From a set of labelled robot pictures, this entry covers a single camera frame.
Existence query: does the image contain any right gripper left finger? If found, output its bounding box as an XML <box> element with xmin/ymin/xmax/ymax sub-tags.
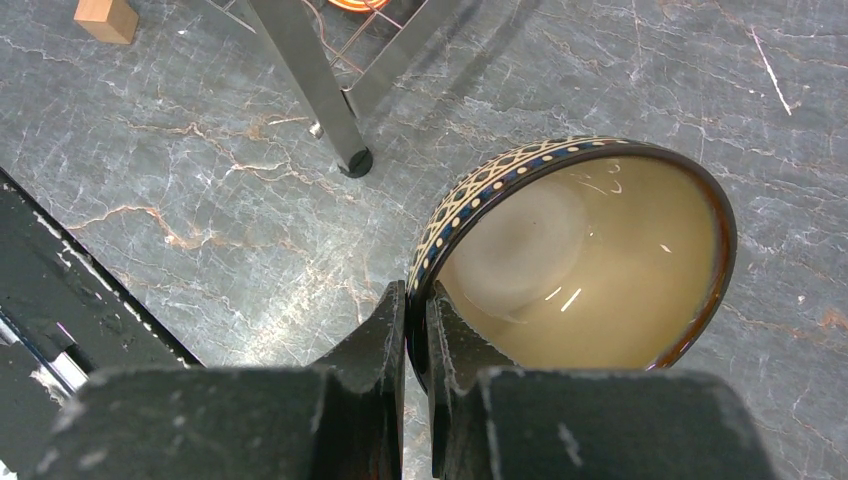
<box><xmin>30</xmin><ymin>281</ymin><xmax>405</xmax><ymax>479</ymax></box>

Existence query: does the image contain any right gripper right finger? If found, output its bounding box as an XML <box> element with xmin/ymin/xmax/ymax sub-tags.
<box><xmin>425</xmin><ymin>287</ymin><xmax>776</xmax><ymax>479</ymax></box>

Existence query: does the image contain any dark bowl with lattice band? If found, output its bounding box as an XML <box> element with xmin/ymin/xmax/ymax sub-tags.
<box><xmin>406</xmin><ymin>135</ymin><xmax>738</xmax><ymax>386</ymax></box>

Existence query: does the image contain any steel two-tier dish rack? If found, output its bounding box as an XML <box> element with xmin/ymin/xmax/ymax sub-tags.
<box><xmin>196</xmin><ymin>0</ymin><xmax>458</xmax><ymax>178</ymax></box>

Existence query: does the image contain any red white patterned bowl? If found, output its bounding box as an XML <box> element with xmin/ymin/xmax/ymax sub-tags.
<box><xmin>328</xmin><ymin>0</ymin><xmax>389</xmax><ymax>13</ymax></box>

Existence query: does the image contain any small wooden cube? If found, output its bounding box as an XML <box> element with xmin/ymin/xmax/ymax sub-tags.
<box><xmin>74</xmin><ymin>0</ymin><xmax>139</xmax><ymax>45</ymax></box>

